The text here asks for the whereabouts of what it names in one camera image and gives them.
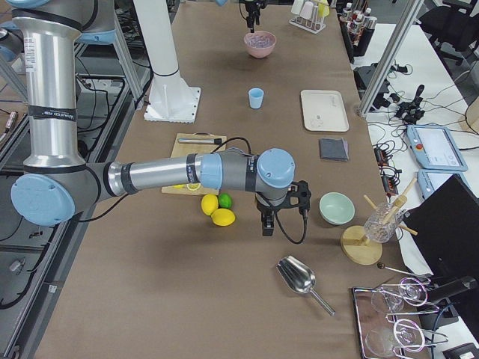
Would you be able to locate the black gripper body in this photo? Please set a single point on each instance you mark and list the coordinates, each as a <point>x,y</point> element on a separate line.
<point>266,211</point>
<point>251,14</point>

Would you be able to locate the clear ice cubes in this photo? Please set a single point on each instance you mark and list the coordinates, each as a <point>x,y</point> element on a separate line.
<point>259,41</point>

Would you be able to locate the white cup drying rack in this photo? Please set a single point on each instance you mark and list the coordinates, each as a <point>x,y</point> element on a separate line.
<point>310,15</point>

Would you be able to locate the steel ice scoop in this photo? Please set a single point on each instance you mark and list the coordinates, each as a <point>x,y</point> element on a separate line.
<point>301,279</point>

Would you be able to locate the light blue plastic cup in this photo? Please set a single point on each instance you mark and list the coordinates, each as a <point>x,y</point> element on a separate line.
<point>255,97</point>

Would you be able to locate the wooden cup stand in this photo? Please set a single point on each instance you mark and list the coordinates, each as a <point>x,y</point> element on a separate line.
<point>363,244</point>

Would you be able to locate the pink bowl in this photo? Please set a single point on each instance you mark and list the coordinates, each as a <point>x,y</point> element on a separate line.
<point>259,53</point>

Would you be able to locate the yellow lemon front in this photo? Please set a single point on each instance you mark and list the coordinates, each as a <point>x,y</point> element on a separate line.
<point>223,217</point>

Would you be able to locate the yellow lemon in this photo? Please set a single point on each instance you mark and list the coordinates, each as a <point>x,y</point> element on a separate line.
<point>223,217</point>
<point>209,204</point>

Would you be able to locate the green lime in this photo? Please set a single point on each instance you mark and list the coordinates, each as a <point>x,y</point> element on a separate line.
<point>225,201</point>

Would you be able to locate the yellow lemon rear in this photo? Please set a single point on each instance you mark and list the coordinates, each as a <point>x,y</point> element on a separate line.
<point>209,204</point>

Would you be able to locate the mint green bowl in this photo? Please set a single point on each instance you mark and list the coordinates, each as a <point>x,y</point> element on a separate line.
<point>336,208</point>

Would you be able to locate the lemon slice lower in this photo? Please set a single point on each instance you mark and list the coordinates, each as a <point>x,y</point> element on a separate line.
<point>193,186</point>

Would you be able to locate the steel muddler black tip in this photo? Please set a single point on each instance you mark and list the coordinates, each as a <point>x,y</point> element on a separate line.
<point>207,141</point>

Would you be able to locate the grey folded cloth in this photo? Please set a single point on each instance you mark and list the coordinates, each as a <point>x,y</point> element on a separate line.
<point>335,149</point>

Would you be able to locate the wooden cutting board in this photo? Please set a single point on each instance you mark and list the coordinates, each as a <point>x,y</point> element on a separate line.
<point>179,150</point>

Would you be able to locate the clear glass on stand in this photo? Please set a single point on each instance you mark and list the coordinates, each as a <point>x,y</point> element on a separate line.
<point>379,231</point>

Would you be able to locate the cream rabbit tray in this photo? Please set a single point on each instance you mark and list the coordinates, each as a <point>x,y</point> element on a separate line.
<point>323,111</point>

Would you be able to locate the mirror tray with glasses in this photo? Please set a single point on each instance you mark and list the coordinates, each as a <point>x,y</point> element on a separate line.
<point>388,319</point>

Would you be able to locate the blue teach pendant lower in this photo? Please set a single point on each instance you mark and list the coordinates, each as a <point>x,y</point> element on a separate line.
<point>431,180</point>

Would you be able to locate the blue teach pendant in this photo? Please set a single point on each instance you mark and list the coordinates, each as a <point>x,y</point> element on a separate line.
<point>431,180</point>
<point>435,148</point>

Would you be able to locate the black monitor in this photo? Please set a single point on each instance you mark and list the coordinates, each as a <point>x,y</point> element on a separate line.
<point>446,247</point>

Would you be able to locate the blue teach pendant upper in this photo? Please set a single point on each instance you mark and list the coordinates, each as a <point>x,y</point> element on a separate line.
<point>435,148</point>

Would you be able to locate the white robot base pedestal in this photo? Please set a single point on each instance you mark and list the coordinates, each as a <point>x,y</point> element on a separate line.
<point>170,98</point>

